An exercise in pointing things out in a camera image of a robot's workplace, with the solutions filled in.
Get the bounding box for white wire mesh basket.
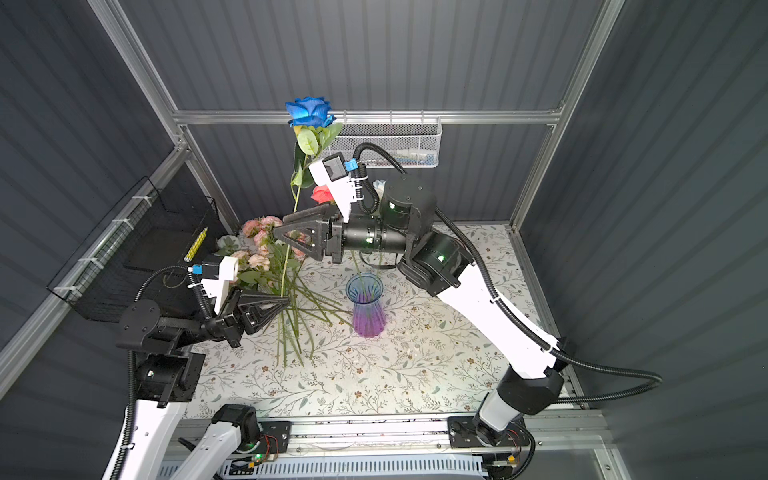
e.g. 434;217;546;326
327;120;443;160

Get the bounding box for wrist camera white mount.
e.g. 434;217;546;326
187;256;239;315
309;152;366;223

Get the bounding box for white rose stem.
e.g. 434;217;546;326
373;180;386;195

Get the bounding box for blue rose stem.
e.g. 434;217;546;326
277;95;344;307

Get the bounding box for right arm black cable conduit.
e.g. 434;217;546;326
352;142;664;480

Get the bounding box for items in white basket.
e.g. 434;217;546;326
363;148;439;169

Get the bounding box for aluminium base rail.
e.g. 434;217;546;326
110;410;631;480

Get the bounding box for floral table cloth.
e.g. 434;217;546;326
182;224;571;418

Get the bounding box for pink red rose stem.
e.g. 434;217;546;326
311;185;335;204

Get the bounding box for black wire mesh basket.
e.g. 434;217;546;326
47;168;226;323

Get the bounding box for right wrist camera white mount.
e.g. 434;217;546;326
309;152;366;223

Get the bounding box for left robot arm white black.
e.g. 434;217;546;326
103;288;291;479

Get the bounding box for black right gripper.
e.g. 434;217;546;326
277;201;411;267

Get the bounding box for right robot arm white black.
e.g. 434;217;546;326
274;175;563;446

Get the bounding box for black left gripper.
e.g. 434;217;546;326
175;287;290;355

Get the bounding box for blue purple glass vase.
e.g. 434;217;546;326
346;273;386;338

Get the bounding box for yellow marker pen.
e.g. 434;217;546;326
183;227;208;263

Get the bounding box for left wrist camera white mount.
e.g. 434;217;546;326
187;256;239;315

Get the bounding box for bunch of artificial flowers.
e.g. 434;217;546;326
215;216;346;365

